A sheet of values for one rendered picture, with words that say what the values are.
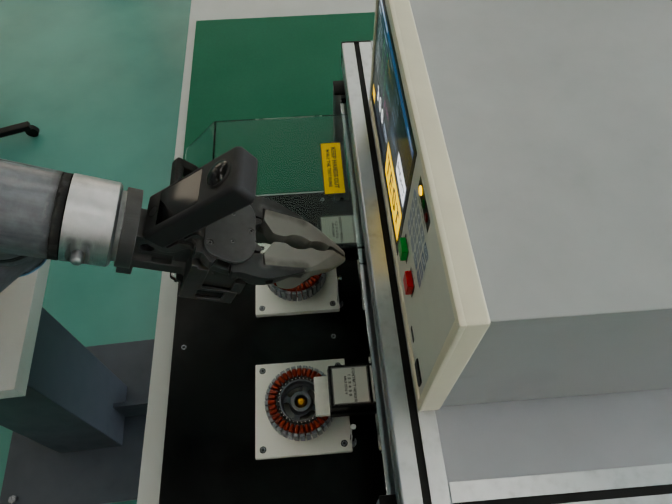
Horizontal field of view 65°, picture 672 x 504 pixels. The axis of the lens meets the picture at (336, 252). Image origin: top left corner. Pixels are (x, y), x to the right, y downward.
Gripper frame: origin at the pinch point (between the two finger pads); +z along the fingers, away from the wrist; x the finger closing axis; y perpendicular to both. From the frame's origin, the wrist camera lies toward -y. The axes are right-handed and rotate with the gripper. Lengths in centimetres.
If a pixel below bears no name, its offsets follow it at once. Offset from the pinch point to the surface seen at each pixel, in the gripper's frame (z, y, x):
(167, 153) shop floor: -4, 133, -127
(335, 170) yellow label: 6.6, 10.5, -21.1
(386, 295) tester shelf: 8.1, 4.3, 1.5
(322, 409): 12.9, 33.4, 5.6
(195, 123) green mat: -7, 51, -65
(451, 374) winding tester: 6.0, -6.6, 14.5
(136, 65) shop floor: -22, 141, -183
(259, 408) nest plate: 5.8, 42.1, 3.4
